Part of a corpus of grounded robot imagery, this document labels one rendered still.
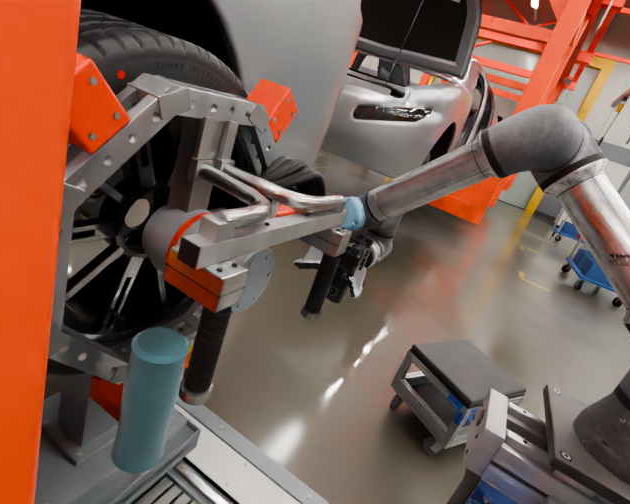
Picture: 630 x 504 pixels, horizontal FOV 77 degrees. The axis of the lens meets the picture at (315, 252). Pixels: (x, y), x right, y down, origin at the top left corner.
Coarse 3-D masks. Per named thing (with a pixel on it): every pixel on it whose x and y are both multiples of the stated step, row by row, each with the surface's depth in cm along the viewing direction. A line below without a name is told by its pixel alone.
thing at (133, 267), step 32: (128, 192) 71; (160, 192) 81; (224, 192) 98; (96, 224) 67; (96, 256) 72; (128, 256) 76; (96, 288) 92; (128, 288) 80; (160, 288) 88; (64, 320) 73; (96, 320) 79; (128, 320) 86; (160, 320) 90
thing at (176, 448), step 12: (180, 432) 120; (192, 432) 121; (168, 444) 115; (180, 444) 114; (192, 444) 120; (168, 456) 109; (180, 456) 116; (156, 468) 106; (168, 468) 113; (120, 480) 102; (132, 480) 102; (144, 480) 104; (156, 480) 110; (108, 492) 98; (120, 492) 97; (132, 492) 101
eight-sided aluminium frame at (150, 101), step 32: (128, 96) 55; (160, 96) 54; (192, 96) 59; (224, 96) 64; (128, 128) 52; (160, 128) 56; (256, 128) 75; (96, 160) 50; (256, 160) 87; (64, 192) 48; (64, 224) 50; (64, 256) 52; (64, 288) 55; (192, 320) 92; (64, 352) 60; (96, 352) 65; (128, 352) 79
